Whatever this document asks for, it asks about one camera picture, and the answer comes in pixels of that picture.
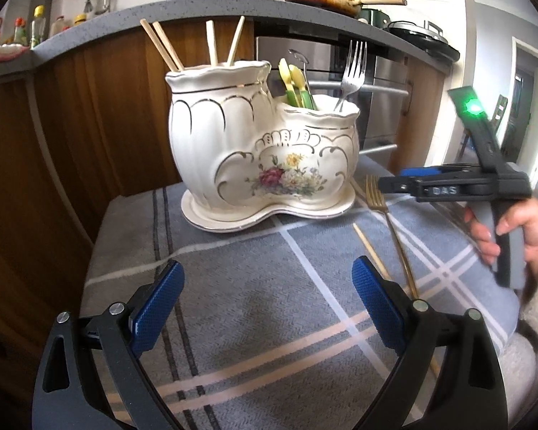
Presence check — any silver fork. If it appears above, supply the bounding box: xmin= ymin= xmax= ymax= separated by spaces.
xmin=334 ymin=40 xmax=368 ymax=113

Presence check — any black lidded pan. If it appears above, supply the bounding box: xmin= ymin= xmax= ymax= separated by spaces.
xmin=388 ymin=20 xmax=461 ymax=62

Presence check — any clear bottle with yellow cap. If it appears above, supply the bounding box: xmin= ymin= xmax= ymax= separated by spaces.
xmin=30 ymin=5 xmax=46 ymax=48

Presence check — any yellow handled spoon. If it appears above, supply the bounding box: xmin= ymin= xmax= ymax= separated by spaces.
xmin=288 ymin=65 xmax=315 ymax=110

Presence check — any yellow spoon with green handle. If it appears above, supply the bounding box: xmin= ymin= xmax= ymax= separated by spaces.
xmin=278 ymin=58 xmax=302 ymax=109

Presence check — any wooden chair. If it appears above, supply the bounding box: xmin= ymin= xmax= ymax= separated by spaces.
xmin=458 ymin=94 xmax=508 ymax=155

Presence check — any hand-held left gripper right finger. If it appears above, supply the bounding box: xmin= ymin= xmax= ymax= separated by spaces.
xmin=351 ymin=254 xmax=509 ymax=430

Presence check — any green pot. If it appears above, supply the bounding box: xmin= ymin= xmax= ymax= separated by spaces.
xmin=358 ymin=8 xmax=392 ymax=28

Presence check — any white floral ceramic utensil holder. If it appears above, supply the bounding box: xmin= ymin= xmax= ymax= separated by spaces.
xmin=165 ymin=59 xmax=362 ymax=213

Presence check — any person's right hand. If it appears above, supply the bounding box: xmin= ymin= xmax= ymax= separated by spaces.
xmin=464 ymin=197 xmax=538 ymax=270

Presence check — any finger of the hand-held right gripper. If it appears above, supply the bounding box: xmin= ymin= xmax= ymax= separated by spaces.
xmin=400 ymin=165 xmax=472 ymax=178
xmin=378 ymin=176 xmax=421 ymax=196

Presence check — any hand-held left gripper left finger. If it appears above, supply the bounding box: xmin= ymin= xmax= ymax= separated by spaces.
xmin=31 ymin=259 xmax=185 ymax=430

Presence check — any white plastic jug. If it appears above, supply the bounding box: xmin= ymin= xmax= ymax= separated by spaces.
xmin=49 ymin=15 xmax=73 ymax=39

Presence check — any pink and white cloth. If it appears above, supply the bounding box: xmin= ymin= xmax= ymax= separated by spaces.
xmin=0 ymin=42 xmax=30 ymax=63

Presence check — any grey plaid cloth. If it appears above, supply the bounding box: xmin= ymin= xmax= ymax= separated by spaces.
xmin=78 ymin=152 xmax=521 ymax=430

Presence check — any slim gold metal chopstick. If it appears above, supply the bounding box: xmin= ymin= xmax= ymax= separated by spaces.
xmin=352 ymin=223 xmax=392 ymax=281

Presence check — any gold fork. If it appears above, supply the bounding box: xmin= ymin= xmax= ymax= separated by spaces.
xmin=365 ymin=176 xmax=441 ymax=379

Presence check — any white ceramic holder tray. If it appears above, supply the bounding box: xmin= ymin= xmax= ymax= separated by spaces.
xmin=180 ymin=179 xmax=356 ymax=234

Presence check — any stainless steel oven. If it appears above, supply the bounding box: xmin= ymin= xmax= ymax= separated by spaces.
xmin=255 ymin=36 xmax=412 ymax=170

